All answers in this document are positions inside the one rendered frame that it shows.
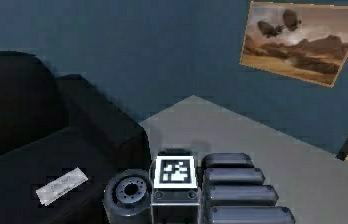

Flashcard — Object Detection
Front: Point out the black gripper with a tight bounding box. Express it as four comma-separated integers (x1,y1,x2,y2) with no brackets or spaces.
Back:
103,168,154,224

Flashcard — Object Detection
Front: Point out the grey remote control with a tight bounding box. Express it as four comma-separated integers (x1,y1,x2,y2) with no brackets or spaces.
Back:
35,167,89,206

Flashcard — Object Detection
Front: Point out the black sofa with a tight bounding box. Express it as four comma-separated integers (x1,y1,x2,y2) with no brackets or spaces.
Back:
0,50,151,224

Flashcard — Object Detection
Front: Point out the framed brown desert picture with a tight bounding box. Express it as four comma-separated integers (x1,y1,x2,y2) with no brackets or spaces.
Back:
239,0,348,89

